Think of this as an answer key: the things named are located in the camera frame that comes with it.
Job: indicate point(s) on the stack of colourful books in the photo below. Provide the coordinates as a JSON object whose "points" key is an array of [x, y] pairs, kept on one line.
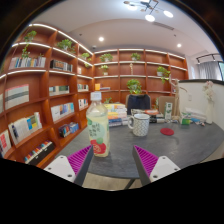
{"points": [[116, 115]]}

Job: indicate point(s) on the white patterned mug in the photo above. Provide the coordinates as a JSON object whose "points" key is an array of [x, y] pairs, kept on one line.
{"points": [[141, 125]]}

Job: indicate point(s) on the dark blue chair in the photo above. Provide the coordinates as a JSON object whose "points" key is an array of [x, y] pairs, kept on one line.
{"points": [[138, 101]]}

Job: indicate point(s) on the wooden shelf unit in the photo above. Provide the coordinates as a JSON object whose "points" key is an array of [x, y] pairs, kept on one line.
{"points": [[36, 100]]}

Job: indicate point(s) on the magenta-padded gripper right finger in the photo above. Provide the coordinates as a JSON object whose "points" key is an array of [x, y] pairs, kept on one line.
{"points": [[161, 166]]}

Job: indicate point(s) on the clear yellow drink bottle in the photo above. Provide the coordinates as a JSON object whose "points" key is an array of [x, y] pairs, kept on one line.
{"points": [[97, 126]]}

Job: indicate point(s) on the stack of dark books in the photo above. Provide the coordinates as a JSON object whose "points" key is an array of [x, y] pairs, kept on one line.
{"points": [[155, 116]]}

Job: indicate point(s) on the stack of white packs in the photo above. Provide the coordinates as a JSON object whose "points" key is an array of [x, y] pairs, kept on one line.
{"points": [[196, 114]]}

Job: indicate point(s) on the tall green white carton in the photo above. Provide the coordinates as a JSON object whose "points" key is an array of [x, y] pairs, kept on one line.
{"points": [[168, 111]]}

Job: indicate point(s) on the black track light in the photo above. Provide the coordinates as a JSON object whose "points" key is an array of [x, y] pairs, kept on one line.
{"points": [[206, 56]]}

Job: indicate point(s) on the grey curtain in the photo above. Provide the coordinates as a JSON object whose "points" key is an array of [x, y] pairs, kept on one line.
{"points": [[207, 70]]}

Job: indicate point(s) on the recessed ceiling spotlight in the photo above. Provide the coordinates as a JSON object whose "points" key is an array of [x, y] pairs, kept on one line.
{"points": [[101, 39], [179, 45]]}

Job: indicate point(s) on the white vase with flowers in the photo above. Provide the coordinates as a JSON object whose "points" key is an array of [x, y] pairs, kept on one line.
{"points": [[209, 110]]}

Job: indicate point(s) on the green and white box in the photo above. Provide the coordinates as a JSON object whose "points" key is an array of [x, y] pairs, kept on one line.
{"points": [[185, 120]]}

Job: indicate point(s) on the wooden artist mannequin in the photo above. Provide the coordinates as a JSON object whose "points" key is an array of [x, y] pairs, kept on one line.
{"points": [[176, 96]]}

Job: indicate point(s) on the window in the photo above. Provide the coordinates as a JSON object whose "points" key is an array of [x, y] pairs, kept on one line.
{"points": [[221, 70]]}

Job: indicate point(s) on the branched ceiling lamp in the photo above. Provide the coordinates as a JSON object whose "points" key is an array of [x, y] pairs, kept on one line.
{"points": [[149, 10]]}

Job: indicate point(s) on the flat round red coaster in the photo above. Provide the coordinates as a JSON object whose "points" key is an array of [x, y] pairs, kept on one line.
{"points": [[167, 131]]}

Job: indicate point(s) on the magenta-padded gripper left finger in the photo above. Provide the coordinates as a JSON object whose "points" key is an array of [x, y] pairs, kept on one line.
{"points": [[63, 166]]}

